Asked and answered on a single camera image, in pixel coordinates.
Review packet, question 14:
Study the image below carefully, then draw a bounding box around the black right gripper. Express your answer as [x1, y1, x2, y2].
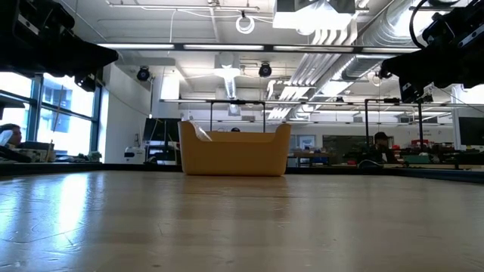
[380, 0, 484, 104]

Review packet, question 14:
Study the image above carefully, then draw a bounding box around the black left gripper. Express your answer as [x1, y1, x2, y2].
[0, 0, 119, 92]

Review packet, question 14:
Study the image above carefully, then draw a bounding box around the yellow plastic bin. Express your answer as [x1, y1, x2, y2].
[178, 120, 292, 177]

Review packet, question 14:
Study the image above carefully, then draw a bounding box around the black computer monitor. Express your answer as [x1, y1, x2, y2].
[142, 117, 182, 143]
[458, 116, 484, 147]

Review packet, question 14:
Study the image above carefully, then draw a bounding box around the black background rig frame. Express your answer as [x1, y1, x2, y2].
[209, 99, 267, 133]
[365, 97, 434, 144]

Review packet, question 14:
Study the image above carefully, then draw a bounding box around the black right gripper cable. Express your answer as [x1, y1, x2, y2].
[409, 0, 432, 50]

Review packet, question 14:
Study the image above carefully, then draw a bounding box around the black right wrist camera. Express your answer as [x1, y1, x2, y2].
[422, 13, 457, 46]

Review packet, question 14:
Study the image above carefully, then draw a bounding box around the white cable coil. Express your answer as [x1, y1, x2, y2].
[234, 11, 256, 35]

